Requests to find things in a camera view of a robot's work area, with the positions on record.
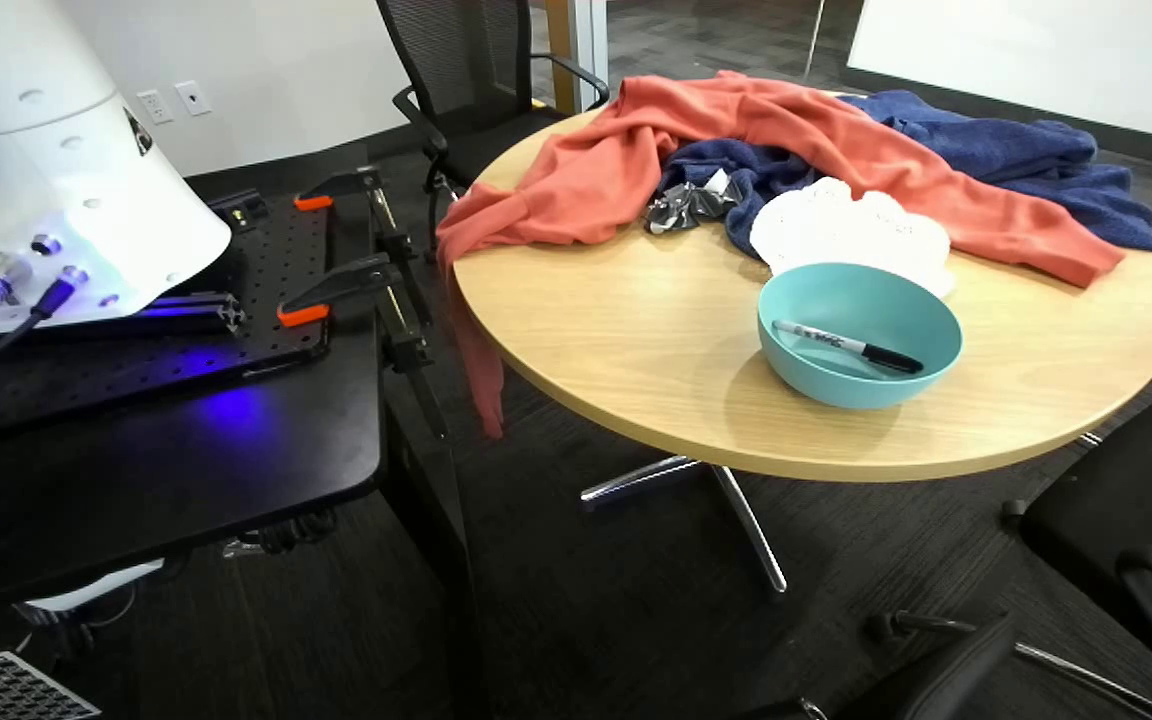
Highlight black marker with white label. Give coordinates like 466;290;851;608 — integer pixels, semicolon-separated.
767;315;929;376

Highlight black tripod stand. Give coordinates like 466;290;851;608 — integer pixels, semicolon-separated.
366;170;492;720

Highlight grey patterned fabric piece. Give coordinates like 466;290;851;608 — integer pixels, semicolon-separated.
641;170;750;239

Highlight orange cloth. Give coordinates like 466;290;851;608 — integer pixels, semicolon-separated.
431;70;1128;446

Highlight chrome table base legs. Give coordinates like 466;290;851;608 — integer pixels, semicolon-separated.
575;449;795;601

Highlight teal bowl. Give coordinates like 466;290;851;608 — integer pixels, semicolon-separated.
753;262;970;416

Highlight black clamp with orange tip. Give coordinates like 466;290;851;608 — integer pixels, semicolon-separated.
289;164;387;221
272;249;405;336

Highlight white cloth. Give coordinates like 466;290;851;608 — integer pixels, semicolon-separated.
746;171;961;301

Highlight black mesh office chair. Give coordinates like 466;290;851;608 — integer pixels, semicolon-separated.
373;0;616;249

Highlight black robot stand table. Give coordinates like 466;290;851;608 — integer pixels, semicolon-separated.
0;183;387;638

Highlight dark blue cloth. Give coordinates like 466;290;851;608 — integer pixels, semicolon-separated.
661;86;1152;266

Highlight black chair with chrome base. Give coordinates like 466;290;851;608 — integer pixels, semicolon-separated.
732;603;1152;720

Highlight white bar under stand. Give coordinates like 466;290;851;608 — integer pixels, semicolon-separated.
17;551;172;622

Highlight black office chair with armrest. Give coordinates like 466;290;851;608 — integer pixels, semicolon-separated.
996;370;1152;720

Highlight white wall outlet plate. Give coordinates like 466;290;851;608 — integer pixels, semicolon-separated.
131;86;179;133
172;75;218;123

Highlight blue lit plug cable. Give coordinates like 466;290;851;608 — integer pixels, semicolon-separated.
0;262;97;392

